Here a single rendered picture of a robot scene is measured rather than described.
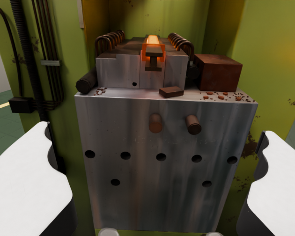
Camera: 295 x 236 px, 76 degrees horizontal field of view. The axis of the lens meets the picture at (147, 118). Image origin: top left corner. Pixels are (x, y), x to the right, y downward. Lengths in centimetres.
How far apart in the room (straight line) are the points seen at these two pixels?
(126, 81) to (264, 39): 40
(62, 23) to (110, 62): 22
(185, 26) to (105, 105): 60
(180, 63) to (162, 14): 49
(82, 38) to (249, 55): 47
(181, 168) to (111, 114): 22
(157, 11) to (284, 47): 49
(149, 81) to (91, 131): 17
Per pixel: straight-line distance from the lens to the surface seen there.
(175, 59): 43
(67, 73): 63
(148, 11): 90
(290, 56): 69
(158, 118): 38
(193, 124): 38
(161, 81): 44
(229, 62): 47
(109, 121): 42
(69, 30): 60
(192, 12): 92
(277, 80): 69
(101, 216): 65
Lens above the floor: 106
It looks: 28 degrees down
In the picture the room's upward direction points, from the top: 2 degrees clockwise
